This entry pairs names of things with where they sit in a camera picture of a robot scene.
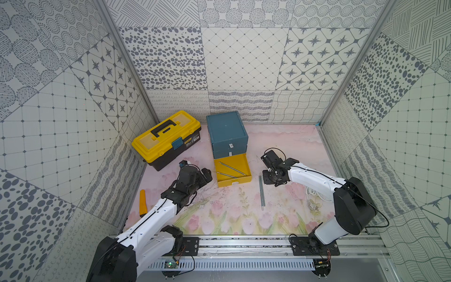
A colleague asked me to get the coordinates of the green striped pencil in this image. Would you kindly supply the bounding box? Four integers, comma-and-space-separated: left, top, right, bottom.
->
258, 175, 265, 211

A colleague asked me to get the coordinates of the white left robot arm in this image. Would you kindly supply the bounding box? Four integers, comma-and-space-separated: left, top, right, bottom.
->
86, 161, 213, 282

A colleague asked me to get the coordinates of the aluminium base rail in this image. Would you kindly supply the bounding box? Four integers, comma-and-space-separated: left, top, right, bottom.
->
147, 234, 388, 256

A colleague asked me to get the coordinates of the yellow black toolbox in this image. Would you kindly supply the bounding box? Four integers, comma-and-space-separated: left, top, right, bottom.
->
132, 110, 202, 171

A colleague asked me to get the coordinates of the yellow bottom drawer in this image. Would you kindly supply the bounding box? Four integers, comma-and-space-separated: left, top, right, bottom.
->
214, 153, 252, 188

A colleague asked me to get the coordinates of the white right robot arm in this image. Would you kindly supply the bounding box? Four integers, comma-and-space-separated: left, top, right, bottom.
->
261, 148, 378, 256

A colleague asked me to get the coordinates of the teal drawer cabinet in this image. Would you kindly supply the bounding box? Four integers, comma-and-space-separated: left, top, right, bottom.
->
206, 111, 249, 159

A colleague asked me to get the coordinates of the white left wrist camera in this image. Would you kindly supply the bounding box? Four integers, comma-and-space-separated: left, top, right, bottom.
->
179, 160, 191, 168

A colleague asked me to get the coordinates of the grey green pencil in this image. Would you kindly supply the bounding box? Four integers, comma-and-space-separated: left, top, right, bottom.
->
219, 162, 245, 175
216, 172, 238, 179

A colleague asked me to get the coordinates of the orange object at wall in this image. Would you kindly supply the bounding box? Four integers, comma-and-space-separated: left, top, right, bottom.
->
139, 190, 148, 217

